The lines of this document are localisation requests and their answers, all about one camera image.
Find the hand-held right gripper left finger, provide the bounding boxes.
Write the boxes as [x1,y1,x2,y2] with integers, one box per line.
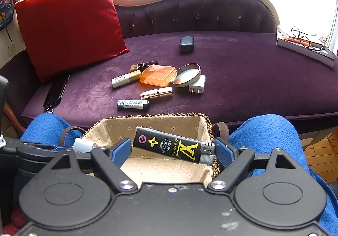
[49,138,138,194]

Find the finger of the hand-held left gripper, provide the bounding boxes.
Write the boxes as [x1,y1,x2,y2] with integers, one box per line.
[16,143,77,164]

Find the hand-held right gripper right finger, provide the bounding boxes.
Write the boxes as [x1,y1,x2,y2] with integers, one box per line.
[207,137,309,194]

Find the small white bottle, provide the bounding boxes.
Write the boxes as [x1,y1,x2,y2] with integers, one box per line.
[73,138,93,152]

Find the black lighter with yellow print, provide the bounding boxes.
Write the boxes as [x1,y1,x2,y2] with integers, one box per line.
[133,126,215,165]

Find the wicker basket with cloth lining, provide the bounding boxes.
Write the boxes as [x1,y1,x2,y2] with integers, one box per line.
[79,112,221,184]

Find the white tube with print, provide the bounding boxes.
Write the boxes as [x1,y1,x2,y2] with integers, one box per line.
[117,99,150,110]

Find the rose gold lipstick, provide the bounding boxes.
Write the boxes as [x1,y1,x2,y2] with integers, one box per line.
[140,86,173,100]

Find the white and gold tube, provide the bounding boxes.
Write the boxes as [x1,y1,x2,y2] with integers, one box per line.
[111,70,142,89]

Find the white charger plug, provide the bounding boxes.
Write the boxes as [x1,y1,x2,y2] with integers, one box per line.
[189,75,206,95]

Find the orange plastic box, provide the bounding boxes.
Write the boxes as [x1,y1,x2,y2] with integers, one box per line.
[139,65,177,87]

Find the black earbud case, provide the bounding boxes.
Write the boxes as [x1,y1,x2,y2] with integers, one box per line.
[180,36,195,53]

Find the black smartphone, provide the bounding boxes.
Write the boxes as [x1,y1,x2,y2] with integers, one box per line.
[43,74,71,108]

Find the purple velvet sofa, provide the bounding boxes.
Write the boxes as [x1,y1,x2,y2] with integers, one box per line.
[0,0,338,133]

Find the book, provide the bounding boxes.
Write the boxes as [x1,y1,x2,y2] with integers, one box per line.
[276,25,336,68]

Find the red pillow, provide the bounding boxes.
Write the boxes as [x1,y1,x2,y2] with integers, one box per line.
[14,0,130,85]

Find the orange pen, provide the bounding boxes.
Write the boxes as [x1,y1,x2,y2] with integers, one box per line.
[282,36,312,48]

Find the black eyeglasses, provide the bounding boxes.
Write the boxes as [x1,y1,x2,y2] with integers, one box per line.
[291,26,326,52]

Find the brown leather basket handle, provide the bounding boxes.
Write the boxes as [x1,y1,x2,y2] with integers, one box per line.
[60,126,87,147]
[211,122,230,141]

